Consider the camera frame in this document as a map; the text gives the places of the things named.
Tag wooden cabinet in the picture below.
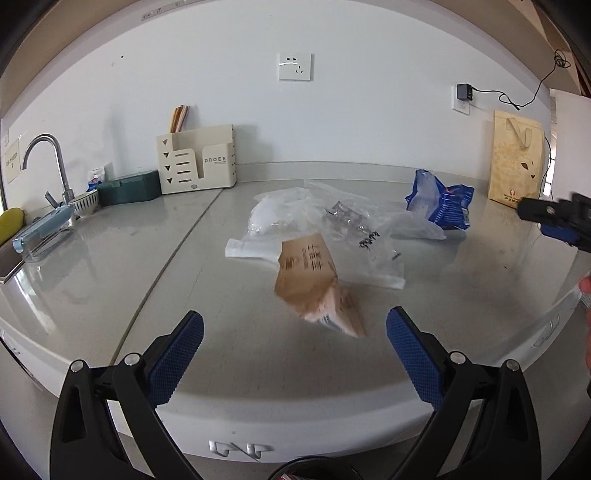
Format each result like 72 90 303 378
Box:
533 0 591 99

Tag black charger cable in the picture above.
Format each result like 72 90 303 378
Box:
472 48 572 112

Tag person's right hand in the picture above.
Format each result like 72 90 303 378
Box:
577 274 591 376

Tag clear printed plastic bag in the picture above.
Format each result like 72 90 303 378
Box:
225 179 448 291

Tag wooden wall shelf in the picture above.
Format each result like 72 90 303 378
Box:
0 0 70 120

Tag white wall socket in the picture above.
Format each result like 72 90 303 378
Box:
278 52 312 82
451 86 472 114

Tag white wall sign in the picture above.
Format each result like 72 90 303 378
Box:
2 137 21 184

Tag cream utensil organizer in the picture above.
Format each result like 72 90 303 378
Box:
156 124 238 195

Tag steel sink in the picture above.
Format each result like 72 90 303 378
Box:
0 240 29 285

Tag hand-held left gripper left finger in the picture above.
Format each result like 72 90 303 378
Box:
50 310 205 480

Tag blue snack bag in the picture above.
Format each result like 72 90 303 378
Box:
405 169 475 230

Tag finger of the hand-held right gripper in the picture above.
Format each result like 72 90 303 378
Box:
570 193 591 254
516 198 581 246

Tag chrome faucet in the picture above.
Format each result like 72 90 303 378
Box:
21 134 77 208

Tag yellow sponge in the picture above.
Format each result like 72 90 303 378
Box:
0 208 25 245

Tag tan paper gift bag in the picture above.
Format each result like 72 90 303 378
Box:
488 109 546 210

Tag white crumpled plastic bag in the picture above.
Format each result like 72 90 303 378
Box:
249 187 319 243

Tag green lidded box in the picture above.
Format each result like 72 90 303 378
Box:
96 169 161 207

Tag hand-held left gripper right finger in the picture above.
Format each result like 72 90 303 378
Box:
386 305 543 480

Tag patterned ceramic bowl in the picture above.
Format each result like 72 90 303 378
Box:
73 189 100 219

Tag brown paper bag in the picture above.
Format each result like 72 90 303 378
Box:
273 232 368 339

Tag wooden chopsticks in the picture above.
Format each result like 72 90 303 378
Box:
171 104 190 134

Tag chrome cabinet handle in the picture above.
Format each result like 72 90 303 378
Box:
532 315 561 348
208 439 274 461

